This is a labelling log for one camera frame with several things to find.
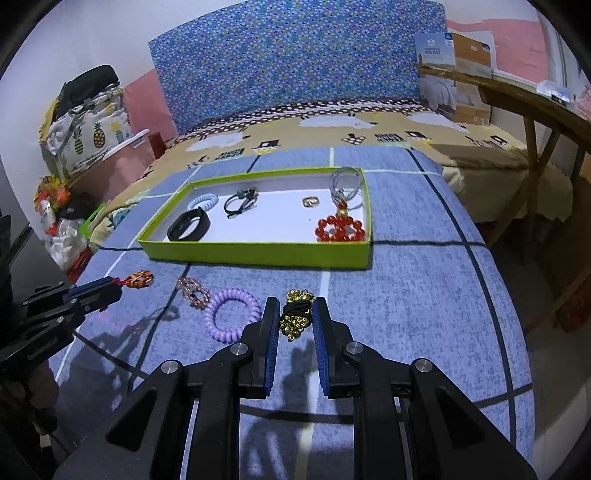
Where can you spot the pineapple print bag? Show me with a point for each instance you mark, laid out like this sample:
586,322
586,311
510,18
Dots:
87,138

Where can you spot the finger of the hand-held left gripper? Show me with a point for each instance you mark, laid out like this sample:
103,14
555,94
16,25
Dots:
99,296
87,287

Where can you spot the person's left hand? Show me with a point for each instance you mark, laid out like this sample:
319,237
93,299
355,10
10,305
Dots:
39,392

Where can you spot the blue checked blanket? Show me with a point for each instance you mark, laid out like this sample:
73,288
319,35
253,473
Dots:
415,300

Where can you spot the pink cabinet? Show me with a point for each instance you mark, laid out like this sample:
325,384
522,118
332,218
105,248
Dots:
120,170

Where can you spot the blue floral headboard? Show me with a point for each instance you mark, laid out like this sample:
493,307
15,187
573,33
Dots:
286,64

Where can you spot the orange decoration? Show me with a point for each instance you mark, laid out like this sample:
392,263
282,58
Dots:
51,196

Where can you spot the white plastic bag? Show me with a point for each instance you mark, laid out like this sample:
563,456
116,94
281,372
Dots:
67,242

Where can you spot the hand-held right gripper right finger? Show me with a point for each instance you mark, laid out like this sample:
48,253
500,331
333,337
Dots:
321,351

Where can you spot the black bag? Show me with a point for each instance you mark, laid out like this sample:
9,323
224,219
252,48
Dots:
87,85

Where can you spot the yellow printed bedsheet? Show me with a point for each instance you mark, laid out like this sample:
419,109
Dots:
323,127

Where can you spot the green paper bag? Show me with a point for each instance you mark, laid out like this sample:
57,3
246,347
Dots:
92,219

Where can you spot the red gift bag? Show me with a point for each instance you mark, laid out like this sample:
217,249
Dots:
79,265

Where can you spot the green shallow box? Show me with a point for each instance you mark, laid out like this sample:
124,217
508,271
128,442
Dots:
258,251

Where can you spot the black wristband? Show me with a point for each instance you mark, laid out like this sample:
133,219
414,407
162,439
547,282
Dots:
184,230

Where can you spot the wooden table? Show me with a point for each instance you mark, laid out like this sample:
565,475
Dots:
517,99

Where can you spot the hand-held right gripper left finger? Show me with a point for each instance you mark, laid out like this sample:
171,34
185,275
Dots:
272,351

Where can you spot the small clear packet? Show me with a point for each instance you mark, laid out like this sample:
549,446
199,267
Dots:
554,91

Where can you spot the printed cardboard quilt box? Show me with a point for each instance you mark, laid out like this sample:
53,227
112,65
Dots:
471,60

